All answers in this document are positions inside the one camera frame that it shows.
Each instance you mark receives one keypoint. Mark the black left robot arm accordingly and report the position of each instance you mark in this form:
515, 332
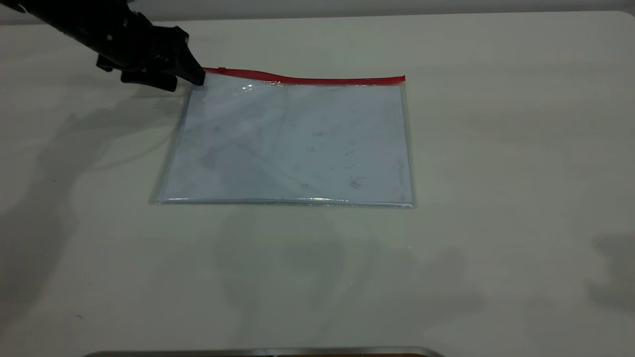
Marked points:
59, 25

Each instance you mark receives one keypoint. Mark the silver metal edge bar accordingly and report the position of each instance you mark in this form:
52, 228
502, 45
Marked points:
263, 352

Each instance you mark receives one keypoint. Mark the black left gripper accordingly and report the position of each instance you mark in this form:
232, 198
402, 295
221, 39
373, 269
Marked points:
144, 47

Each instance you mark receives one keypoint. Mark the clear zip bag red strip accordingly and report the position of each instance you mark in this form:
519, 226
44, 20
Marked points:
347, 80

